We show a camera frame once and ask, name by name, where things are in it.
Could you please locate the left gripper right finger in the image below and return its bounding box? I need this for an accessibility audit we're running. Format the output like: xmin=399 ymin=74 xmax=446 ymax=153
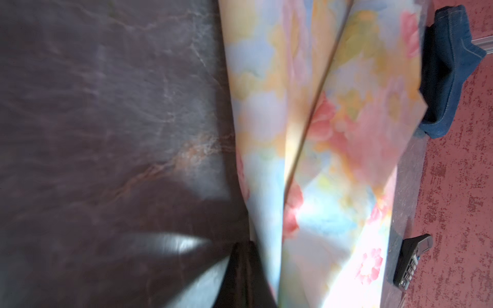
xmin=246 ymin=241 xmax=277 ymax=308

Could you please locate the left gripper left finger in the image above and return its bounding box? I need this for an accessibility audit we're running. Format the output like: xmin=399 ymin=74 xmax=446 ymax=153
xmin=213 ymin=243 xmax=247 ymax=308

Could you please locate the pastel floral skirt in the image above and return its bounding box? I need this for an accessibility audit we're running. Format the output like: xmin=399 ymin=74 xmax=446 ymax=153
xmin=219 ymin=1 xmax=426 ymax=307

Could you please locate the blue denim skirt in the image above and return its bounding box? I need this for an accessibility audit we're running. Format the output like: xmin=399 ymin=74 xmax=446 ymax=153
xmin=414 ymin=5 xmax=487 ymax=139

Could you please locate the black calculator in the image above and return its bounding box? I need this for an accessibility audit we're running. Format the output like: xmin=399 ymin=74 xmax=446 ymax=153
xmin=394 ymin=234 xmax=433 ymax=292

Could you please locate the right aluminium corner post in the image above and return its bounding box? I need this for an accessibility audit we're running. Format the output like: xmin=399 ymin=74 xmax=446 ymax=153
xmin=471 ymin=35 xmax=493 ymax=55

